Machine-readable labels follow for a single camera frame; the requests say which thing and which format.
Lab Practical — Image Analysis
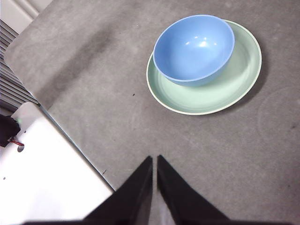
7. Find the thin red cable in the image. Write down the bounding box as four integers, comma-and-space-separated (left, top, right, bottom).
8, 137, 25, 146

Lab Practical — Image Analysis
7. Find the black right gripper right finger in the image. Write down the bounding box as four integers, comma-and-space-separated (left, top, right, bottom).
157, 154, 235, 225

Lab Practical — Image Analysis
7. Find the pale green plate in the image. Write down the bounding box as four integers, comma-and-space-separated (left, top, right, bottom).
146, 19, 263, 116

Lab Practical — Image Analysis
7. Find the grey ribbed panel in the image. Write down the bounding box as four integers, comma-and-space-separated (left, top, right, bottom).
0, 20, 40, 113

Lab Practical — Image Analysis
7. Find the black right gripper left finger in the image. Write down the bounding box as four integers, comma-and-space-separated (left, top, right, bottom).
79, 156, 153, 225

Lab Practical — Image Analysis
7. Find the blue ribbed bowl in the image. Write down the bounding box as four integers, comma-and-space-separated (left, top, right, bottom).
152, 14, 235, 87

